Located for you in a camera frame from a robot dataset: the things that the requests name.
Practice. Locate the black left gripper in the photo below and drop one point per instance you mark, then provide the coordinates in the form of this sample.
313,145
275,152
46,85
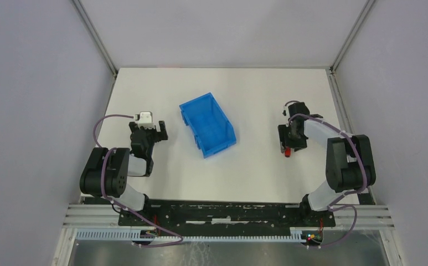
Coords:
152,133

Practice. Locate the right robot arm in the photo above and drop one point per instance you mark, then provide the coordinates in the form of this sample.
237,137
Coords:
349,167

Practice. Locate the aluminium frame rail front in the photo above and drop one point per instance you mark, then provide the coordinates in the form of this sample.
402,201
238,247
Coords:
370,217

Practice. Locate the aluminium corner post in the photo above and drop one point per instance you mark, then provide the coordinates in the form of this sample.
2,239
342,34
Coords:
94,35
361,18

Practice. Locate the white slotted cable duct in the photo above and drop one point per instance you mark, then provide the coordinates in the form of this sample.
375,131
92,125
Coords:
136,235

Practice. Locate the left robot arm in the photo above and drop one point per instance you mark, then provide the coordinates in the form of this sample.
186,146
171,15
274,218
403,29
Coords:
106,175

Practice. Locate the blue plastic storage bin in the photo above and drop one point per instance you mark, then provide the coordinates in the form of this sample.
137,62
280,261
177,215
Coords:
211,128

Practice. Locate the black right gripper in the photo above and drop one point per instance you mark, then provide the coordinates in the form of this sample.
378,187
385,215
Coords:
292,142

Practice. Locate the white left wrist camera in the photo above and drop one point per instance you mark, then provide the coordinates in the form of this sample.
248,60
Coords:
144,120

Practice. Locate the red black screwdriver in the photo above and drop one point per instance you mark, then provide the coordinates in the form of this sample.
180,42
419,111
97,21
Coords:
287,152

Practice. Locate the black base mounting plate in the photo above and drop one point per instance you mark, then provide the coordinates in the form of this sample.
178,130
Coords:
215,219

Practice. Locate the right aluminium corner post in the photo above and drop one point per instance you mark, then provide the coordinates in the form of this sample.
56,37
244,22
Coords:
361,18

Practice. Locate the left aluminium corner post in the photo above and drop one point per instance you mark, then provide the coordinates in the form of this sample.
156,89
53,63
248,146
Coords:
94,35

